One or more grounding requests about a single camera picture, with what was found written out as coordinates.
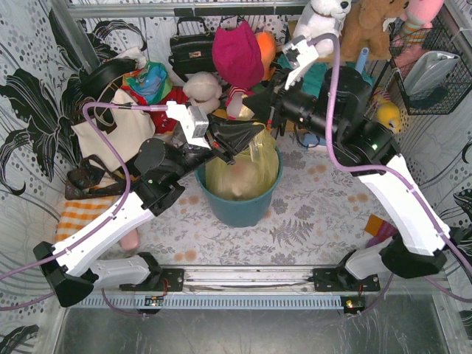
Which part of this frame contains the blue handled floor sweeper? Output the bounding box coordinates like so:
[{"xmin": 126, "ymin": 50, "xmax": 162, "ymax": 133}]
[{"xmin": 302, "ymin": 46, "xmax": 372, "ymax": 148}]

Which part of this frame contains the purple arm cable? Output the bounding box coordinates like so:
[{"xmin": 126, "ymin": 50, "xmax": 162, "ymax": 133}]
[
  {"xmin": 0, "ymin": 102, "xmax": 169, "ymax": 314},
  {"xmin": 308, "ymin": 32, "xmax": 472, "ymax": 303}
]

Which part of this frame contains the pink plush on shelf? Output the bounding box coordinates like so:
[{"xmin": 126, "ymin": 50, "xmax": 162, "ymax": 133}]
[{"xmin": 393, "ymin": 0, "xmax": 444, "ymax": 46}]

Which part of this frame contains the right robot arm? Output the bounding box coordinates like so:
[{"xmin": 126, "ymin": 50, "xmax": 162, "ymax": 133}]
[{"xmin": 243, "ymin": 66, "xmax": 451, "ymax": 290}]

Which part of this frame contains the yellow duck plush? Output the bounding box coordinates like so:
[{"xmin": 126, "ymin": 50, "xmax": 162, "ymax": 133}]
[{"xmin": 373, "ymin": 91, "xmax": 401, "ymax": 133}]

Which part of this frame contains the yellow plastic trash bag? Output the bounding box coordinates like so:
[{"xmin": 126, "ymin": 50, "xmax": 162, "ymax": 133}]
[{"xmin": 205, "ymin": 128, "xmax": 279, "ymax": 201}]

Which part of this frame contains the white dog plush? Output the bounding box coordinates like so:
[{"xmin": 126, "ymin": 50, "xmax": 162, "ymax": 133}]
[{"xmin": 292, "ymin": 0, "xmax": 352, "ymax": 41}]

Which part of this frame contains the purple orange knitted sock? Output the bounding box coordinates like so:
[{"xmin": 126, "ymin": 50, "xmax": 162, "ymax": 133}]
[{"xmin": 364, "ymin": 215, "xmax": 398, "ymax": 248}]

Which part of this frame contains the cream canvas tote bag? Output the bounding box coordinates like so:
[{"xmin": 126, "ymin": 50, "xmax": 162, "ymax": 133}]
[{"xmin": 72, "ymin": 108, "xmax": 155, "ymax": 171}]

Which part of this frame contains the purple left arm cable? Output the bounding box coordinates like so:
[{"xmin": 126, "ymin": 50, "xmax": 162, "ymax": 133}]
[{"xmin": 0, "ymin": 102, "xmax": 169, "ymax": 314}]

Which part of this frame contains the orange checkered cloth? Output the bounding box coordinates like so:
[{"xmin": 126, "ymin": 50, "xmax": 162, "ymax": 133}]
[{"xmin": 55, "ymin": 196, "xmax": 118, "ymax": 242}]

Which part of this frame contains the teal plastic trash bin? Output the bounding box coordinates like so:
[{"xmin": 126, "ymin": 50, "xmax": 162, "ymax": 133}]
[{"xmin": 194, "ymin": 147, "xmax": 283, "ymax": 228}]

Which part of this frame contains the pink white plush doll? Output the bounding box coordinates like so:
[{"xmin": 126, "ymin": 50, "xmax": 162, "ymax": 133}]
[{"xmin": 226, "ymin": 86, "xmax": 254, "ymax": 121}]

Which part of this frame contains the black leather handbag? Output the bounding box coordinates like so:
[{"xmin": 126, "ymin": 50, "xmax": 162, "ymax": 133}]
[{"xmin": 168, "ymin": 16, "xmax": 217, "ymax": 83}]

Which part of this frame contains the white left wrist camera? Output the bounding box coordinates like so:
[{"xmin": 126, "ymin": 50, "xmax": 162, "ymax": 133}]
[{"xmin": 166, "ymin": 101, "xmax": 210, "ymax": 149}]

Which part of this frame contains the silver pouch in basket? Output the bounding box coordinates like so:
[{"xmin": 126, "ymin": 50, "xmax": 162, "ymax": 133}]
[{"xmin": 403, "ymin": 51, "xmax": 460, "ymax": 96}]

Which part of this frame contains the brown patterned bag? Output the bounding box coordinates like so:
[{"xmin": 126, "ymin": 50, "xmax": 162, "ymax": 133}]
[{"xmin": 65, "ymin": 155, "xmax": 125, "ymax": 201}]

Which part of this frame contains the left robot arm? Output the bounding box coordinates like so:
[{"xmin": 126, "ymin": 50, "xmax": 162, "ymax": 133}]
[{"xmin": 33, "ymin": 106, "xmax": 265, "ymax": 308}]

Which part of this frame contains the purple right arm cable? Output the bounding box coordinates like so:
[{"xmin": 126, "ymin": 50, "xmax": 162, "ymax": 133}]
[{"xmin": 308, "ymin": 32, "xmax": 472, "ymax": 303}]

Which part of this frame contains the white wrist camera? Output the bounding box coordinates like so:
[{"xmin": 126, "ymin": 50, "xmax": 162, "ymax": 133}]
[
  {"xmin": 282, "ymin": 35, "xmax": 319, "ymax": 91},
  {"xmin": 166, "ymin": 101, "xmax": 210, "ymax": 149}
]

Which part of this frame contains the orange plush toy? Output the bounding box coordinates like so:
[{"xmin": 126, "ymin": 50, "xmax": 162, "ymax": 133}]
[{"xmin": 255, "ymin": 32, "xmax": 277, "ymax": 81}]

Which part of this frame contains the magenta hanging cloth bag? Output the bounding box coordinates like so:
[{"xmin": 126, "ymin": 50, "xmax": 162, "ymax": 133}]
[{"xmin": 212, "ymin": 20, "xmax": 264, "ymax": 89}]

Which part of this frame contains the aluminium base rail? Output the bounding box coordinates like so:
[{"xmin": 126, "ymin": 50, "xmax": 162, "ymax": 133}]
[{"xmin": 84, "ymin": 263, "xmax": 384, "ymax": 310}]

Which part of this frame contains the red cloth in basket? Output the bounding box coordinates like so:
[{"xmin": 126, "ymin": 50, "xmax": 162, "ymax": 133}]
[{"xmin": 128, "ymin": 87, "xmax": 188, "ymax": 134}]

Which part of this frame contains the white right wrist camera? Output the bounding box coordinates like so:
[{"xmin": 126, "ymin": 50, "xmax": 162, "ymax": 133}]
[{"xmin": 282, "ymin": 35, "xmax": 319, "ymax": 91}]

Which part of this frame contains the brown teddy bear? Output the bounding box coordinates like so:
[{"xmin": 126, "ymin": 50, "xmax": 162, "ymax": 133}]
[{"xmin": 341, "ymin": 0, "xmax": 409, "ymax": 61}]

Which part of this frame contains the white fluffy sheep plush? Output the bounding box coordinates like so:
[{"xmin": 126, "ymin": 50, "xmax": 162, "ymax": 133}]
[{"xmin": 183, "ymin": 72, "xmax": 223, "ymax": 114}]

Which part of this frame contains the black wire basket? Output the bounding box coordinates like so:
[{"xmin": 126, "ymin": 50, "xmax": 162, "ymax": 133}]
[{"xmin": 389, "ymin": 18, "xmax": 471, "ymax": 116}]

